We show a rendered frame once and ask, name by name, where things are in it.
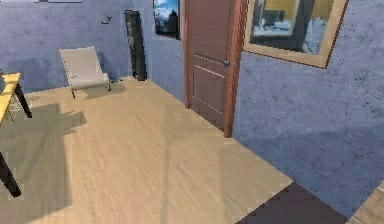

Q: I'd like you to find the brown wooden room door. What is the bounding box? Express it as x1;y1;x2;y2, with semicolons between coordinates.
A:
183;0;249;139

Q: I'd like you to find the dark floor mat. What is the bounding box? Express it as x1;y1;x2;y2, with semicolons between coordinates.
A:
235;181;348;224

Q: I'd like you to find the light wood framed picture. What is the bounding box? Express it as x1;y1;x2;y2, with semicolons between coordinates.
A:
242;0;350;70

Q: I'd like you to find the tall black speaker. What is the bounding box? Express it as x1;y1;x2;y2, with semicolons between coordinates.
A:
124;9;148;82

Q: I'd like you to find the dark framed landscape picture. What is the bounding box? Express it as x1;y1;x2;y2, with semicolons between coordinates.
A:
152;0;182;41

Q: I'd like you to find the yellow table with black legs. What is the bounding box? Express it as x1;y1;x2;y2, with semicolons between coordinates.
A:
0;72;33;198

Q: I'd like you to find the beige lounge chair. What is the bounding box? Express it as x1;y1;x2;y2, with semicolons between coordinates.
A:
58;46;112;100

